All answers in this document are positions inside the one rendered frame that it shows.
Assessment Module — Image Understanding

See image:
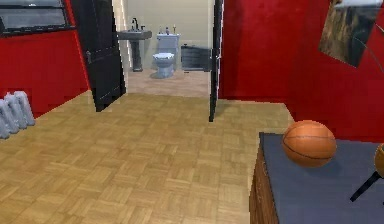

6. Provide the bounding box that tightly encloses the black narrow room door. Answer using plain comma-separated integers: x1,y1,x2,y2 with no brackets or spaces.
208,0,224,123

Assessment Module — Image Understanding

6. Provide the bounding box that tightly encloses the pale blue toilet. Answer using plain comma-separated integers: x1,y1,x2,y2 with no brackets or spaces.
152,32,181,80

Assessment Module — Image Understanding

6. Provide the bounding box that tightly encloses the orange basketball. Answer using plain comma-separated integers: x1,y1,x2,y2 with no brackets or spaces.
281,119,338,169

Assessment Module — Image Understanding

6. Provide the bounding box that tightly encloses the brown dresser grey top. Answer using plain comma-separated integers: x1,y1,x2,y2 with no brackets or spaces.
248,131,384,224

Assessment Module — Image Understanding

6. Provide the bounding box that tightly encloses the grey ribbed radiator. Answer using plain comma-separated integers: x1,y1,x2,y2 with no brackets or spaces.
0,90,36,140

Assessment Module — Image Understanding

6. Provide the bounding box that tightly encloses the black framed window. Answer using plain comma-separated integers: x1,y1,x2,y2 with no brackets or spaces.
0,0,77,38

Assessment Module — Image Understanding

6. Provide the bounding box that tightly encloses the orange lamp black stem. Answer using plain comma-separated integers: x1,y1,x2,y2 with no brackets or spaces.
349,143,384,203

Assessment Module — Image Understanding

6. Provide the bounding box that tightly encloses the grey pedestal sink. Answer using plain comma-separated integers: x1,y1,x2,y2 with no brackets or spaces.
116,29,153,73

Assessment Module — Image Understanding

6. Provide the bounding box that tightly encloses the framed wall picture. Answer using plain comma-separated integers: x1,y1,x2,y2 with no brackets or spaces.
317,0,384,69

